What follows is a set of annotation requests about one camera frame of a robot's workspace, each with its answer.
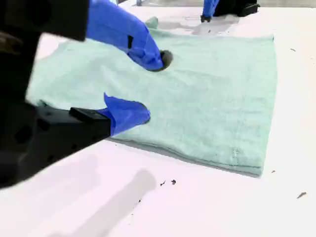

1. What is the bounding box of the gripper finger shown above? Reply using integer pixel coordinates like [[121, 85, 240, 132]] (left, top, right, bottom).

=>
[[37, 92, 152, 171], [200, 0, 221, 23], [41, 0, 174, 73]]

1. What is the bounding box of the pale green T-shirt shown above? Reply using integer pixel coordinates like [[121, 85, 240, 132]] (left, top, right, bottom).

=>
[[26, 16, 278, 178]]

